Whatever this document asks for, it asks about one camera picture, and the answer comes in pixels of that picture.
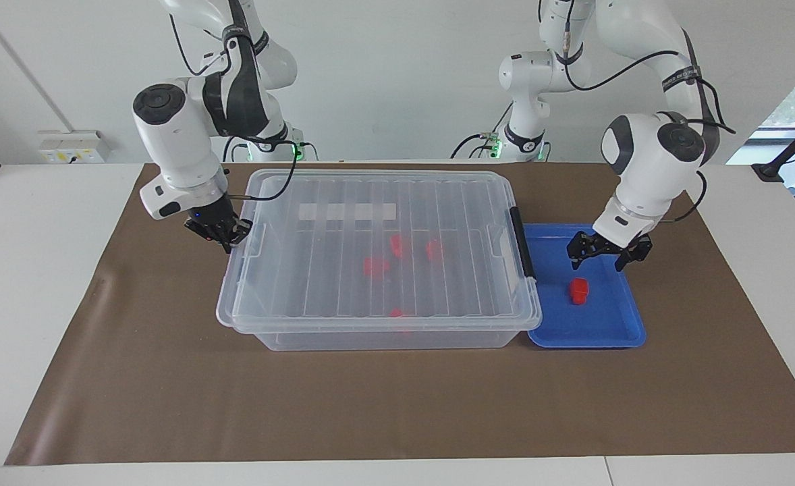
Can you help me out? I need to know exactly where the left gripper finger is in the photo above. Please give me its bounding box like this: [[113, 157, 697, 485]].
[[616, 236, 654, 273], [568, 232, 601, 271]]

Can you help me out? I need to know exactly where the clear ribbed box lid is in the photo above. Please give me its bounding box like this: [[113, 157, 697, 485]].
[[217, 169, 543, 333]]

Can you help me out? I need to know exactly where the blue plastic tray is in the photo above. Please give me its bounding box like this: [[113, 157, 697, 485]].
[[523, 223, 647, 349]]

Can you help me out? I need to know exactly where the clear plastic storage box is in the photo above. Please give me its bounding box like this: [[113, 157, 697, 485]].
[[217, 169, 543, 352]]

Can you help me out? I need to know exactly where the black angled stand pole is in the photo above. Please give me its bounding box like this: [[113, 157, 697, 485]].
[[752, 108, 795, 184]]

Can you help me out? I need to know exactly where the brown table mat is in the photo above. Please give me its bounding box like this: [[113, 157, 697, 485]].
[[5, 161, 795, 466]]

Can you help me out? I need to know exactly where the black box latch handle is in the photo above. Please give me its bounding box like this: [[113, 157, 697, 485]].
[[510, 207, 537, 281]]

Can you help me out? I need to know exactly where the black right base cable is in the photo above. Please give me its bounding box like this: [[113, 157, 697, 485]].
[[222, 134, 251, 163]]

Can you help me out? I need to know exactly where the black base cable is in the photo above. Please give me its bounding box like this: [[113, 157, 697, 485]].
[[450, 130, 501, 161], [222, 134, 251, 163]]

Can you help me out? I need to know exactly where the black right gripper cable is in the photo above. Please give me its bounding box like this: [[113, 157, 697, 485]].
[[232, 138, 298, 202]]

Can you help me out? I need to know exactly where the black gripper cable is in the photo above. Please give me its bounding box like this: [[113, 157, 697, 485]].
[[232, 138, 298, 202], [563, 0, 737, 223]]

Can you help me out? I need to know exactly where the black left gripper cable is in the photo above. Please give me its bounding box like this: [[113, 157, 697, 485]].
[[563, 0, 737, 223]]

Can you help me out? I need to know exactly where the white wall power outlet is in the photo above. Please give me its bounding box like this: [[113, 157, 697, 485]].
[[38, 130, 111, 165]]

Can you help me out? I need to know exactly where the black left base cable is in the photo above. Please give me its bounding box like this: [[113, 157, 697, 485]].
[[450, 130, 501, 161]]

